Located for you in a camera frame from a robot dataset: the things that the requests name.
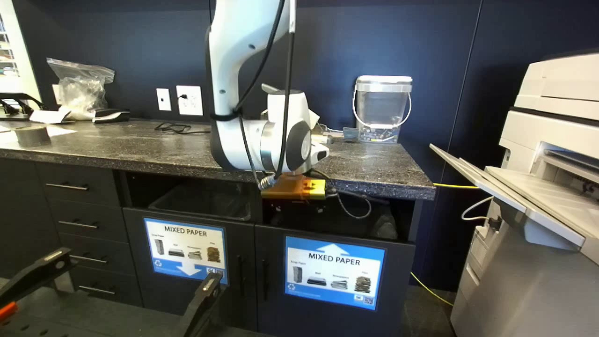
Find right blue-label recycling bin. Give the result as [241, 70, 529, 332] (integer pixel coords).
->
[254, 224, 417, 337]

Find clear plastic bucket with lid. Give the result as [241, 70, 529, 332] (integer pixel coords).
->
[349, 74, 415, 147]

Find mixed paper sign up arrow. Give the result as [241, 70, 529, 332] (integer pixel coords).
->
[282, 235, 387, 313]

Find mixed paper sign down arrow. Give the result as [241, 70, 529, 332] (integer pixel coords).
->
[141, 216, 229, 287]

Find dark cabinet door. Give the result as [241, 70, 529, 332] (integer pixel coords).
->
[121, 209, 258, 332]

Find black metal stand leg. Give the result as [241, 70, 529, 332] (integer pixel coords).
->
[0, 248, 72, 325]
[175, 270, 224, 337]

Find grey printer bypass tray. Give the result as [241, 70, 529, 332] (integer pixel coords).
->
[428, 143, 587, 252]

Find dark cabinet drawer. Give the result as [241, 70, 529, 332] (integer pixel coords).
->
[48, 203, 128, 242]
[67, 270, 141, 308]
[57, 240, 136, 274]
[35, 164, 119, 205]

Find clear plastic bag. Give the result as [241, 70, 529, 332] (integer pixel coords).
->
[44, 57, 117, 121]

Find flat white paper sheet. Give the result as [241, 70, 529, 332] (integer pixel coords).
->
[42, 124, 78, 139]

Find white crumpled label paper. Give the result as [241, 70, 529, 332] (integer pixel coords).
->
[27, 106, 72, 126]

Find white office printer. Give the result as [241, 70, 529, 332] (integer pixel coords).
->
[448, 53, 599, 337]

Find orange wrist camera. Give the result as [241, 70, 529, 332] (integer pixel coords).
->
[259, 175, 329, 203]

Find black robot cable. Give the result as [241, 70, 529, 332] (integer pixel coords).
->
[211, 0, 374, 222]

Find wide white wall outlet plate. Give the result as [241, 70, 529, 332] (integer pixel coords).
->
[173, 85, 205, 119]

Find thin black cable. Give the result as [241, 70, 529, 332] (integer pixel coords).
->
[153, 119, 213, 136]

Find narrow white wall plate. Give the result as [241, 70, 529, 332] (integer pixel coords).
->
[155, 87, 173, 115]

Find thin yellow cable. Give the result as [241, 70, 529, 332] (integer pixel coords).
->
[407, 270, 454, 310]
[430, 182, 482, 194]

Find thin white cable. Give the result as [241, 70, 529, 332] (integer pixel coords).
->
[458, 196, 495, 225]

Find metal drawer handle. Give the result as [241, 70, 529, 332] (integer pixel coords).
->
[42, 181, 89, 194]
[76, 284, 117, 298]
[55, 220, 98, 231]
[68, 254, 108, 267]

